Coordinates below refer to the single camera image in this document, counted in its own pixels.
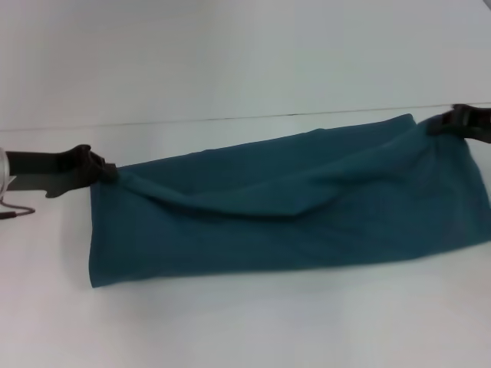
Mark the teal blue printed T-shirt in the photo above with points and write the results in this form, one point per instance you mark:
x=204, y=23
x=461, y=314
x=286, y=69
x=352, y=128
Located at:
x=287, y=214

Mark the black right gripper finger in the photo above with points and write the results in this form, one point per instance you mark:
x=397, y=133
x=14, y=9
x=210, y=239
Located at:
x=464, y=124

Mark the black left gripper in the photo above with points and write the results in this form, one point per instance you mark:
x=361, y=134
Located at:
x=46, y=168

